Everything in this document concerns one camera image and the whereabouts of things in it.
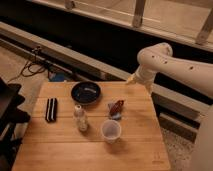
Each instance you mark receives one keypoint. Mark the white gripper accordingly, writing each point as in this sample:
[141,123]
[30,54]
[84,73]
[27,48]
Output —
[142,76]

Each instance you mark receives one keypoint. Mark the small clear plastic bottle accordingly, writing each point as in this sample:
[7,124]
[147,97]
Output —
[81,118]

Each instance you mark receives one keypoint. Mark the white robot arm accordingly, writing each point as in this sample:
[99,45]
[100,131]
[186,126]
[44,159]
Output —
[196,75]

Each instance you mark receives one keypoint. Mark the red blue snack packet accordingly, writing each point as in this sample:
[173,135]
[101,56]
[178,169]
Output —
[115,109]

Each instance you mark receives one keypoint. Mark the dark round bowl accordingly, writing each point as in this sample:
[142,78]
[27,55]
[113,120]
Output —
[85,92]

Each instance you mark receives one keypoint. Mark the clear plastic cup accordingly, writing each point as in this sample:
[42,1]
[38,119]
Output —
[110,131]

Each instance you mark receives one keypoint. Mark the blue object on floor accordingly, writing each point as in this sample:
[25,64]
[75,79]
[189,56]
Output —
[57,78]

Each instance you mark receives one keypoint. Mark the black chair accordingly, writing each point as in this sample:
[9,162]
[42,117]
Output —
[10,115]

